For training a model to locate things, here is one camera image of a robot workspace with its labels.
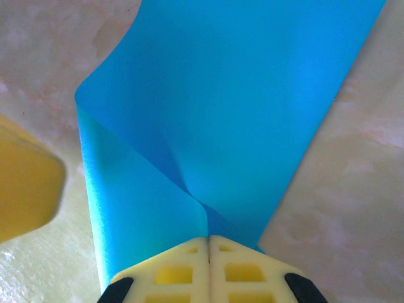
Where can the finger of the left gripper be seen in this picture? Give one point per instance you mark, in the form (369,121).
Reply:
(25,183)

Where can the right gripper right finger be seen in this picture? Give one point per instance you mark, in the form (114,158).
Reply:
(246,277)

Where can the blue square paper sheet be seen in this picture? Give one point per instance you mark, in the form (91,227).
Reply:
(221,94)

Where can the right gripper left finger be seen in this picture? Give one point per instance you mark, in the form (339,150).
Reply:
(173,277)

